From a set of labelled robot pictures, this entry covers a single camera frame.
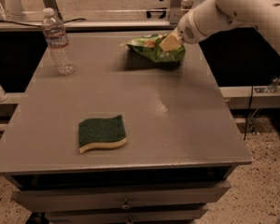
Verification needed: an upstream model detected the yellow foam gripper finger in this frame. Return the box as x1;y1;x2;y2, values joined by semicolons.
160;34;182;51

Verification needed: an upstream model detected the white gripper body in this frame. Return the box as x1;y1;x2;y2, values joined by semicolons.
177;13;205;44

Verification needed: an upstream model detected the green rice chip bag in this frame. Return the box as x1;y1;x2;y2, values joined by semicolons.
124;34;186;63

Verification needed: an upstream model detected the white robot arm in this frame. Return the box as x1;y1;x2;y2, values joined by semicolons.
160;0;280;55

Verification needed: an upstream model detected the green yellow sponge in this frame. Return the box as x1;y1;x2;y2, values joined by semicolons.
78;115;127;154

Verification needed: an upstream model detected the clear plastic water bottle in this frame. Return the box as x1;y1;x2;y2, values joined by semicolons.
41;7;75;76

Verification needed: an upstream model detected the grey upper drawer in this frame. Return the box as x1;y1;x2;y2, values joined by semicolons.
12;181;231;212

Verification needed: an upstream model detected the grey drawer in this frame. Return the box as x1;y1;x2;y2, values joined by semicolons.
47;204;207;224
12;181;231;212

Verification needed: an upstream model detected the grey lower drawer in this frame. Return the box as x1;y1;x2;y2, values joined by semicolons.
47;204;207;224

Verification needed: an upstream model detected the black cable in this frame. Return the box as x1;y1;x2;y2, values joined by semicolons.
0;17;88;28

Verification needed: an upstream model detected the metal frame rail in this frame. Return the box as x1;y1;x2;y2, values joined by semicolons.
0;18;176;32

